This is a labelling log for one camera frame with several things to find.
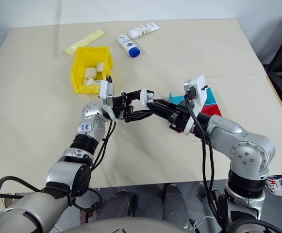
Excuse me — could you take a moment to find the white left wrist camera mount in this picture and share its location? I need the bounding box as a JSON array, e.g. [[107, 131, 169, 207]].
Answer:
[[98, 80, 118, 121]]

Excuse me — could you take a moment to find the black shoulder cable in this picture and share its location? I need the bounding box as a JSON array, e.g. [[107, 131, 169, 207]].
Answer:
[[0, 176, 46, 214]]

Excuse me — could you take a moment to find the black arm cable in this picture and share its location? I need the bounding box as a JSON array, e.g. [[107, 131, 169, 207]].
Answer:
[[89, 120, 117, 170], [184, 86, 223, 226]]

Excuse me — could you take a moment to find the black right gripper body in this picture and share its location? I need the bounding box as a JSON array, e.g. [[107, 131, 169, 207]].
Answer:
[[168, 99, 194, 133]]

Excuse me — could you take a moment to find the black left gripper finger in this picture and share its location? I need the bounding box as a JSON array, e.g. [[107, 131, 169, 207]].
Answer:
[[125, 89, 143, 102], [124, 108, 154, 123]]

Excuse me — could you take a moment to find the teal and red box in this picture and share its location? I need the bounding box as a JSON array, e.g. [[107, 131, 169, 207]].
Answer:
[[167, 87, 223, 117]]

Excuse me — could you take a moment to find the yellow plastic bin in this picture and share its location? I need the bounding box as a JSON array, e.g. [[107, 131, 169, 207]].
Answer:
[[69, 46, 114, 95]]

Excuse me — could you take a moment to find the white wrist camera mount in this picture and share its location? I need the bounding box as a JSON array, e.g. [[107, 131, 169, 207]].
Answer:
[[98, 80, 118, 121], [183, 74, 207, 136]]

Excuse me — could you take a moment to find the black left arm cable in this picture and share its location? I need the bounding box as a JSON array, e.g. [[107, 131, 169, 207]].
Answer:
[[89, 120, 117, 170]]

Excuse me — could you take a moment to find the pale yellow flat packet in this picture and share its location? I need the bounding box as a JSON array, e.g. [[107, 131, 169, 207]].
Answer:
[[64, 29, 105, 56]]

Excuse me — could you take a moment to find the silver robot torso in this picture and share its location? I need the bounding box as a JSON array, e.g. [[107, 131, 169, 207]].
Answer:
[[58, 217, 204, 233]]

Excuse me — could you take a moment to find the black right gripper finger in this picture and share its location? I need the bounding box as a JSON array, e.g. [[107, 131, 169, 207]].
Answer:
[[152, 98, 181, 113], [147, 103, 175, 120]]

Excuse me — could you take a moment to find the white bottle with blue cap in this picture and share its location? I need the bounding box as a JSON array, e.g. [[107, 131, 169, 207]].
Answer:
[[117, 33, 141, 58]]

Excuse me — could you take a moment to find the white and red sneaker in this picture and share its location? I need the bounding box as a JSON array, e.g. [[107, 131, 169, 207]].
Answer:
[[264, 176, 282, 197]]

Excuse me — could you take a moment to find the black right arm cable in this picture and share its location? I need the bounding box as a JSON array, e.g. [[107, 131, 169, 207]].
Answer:
[[184, 86, 223, 226]]

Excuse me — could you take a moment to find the white Dove tube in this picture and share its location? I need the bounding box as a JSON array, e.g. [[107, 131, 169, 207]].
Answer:
[[128, 22, 160, 39]]

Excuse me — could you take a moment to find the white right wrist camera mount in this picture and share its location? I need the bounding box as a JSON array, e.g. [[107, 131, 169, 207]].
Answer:
[[183, 74, 207, 136]]

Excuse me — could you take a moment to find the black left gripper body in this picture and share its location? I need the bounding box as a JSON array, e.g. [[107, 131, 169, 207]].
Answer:
[[111, 93, 134, 122]]

